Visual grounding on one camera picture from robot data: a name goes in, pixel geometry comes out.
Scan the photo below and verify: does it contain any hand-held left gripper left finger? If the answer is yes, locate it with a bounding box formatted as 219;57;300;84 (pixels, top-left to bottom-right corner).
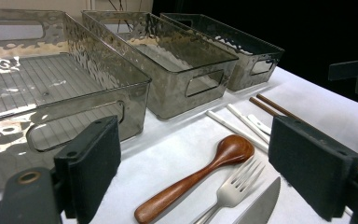
53;115;122;224

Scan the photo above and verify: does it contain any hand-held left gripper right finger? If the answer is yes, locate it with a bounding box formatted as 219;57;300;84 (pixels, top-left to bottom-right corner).
268;115;358;222

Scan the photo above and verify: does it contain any smoky clear plastic bin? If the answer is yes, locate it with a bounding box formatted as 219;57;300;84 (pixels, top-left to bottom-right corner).
81;9;240;121
0;8;152;191
159;12;285;92

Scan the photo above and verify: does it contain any silver fork lower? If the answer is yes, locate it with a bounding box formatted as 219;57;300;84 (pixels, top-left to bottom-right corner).
232;176;282;224

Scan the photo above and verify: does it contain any steel fork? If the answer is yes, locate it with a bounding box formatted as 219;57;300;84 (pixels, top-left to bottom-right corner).
192;157;266;224

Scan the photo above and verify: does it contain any brown wooden chopstick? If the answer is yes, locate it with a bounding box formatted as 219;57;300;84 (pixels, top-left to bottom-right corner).
255;92;358;168
249;96;358;175

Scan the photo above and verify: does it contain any brown wooden spoon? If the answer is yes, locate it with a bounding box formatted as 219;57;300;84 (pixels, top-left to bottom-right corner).
133;133;255;224

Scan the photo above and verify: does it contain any white table sheet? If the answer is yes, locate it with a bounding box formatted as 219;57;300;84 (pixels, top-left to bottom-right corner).
0;66;358;224

